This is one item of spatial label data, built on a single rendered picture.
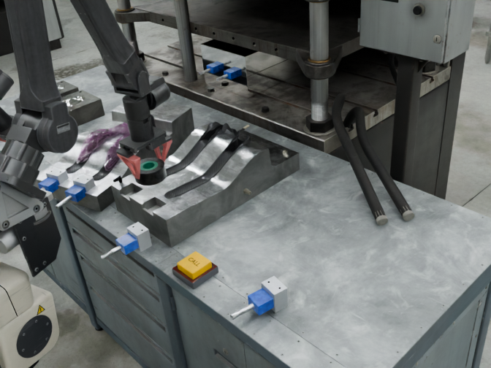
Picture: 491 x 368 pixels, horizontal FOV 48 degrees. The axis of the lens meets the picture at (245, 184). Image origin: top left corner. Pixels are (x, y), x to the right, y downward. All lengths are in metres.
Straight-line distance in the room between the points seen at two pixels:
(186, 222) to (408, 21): 0.88
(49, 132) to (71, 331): 1.50
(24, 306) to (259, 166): 0.71
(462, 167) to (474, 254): 1.93
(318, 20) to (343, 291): 0.89
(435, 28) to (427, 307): 0.83
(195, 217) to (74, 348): 1.10
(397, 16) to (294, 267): 0.84
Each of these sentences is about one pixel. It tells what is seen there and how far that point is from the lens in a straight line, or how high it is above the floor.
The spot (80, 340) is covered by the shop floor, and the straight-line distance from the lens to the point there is 2.44.
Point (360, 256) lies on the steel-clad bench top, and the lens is 1.39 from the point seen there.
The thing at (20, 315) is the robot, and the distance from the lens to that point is 1.39.
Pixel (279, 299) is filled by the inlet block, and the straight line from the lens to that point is 1.23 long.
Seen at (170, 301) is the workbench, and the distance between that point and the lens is 1.60.
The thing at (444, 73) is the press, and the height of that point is 0.77.
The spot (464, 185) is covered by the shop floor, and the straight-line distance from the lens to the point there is 3.19.
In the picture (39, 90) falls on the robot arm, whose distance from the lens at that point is 1.10.
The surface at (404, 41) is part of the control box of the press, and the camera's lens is 1.80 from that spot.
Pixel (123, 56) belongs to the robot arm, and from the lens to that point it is 1.24.
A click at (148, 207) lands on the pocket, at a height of 0.87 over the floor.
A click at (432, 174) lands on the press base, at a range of 2.74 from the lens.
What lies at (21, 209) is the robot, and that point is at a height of 1.13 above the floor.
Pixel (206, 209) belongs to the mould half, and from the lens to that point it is 1.48.
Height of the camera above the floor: 1.70
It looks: 33 degrees down
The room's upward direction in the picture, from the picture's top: 5 degrees counter-clockwise
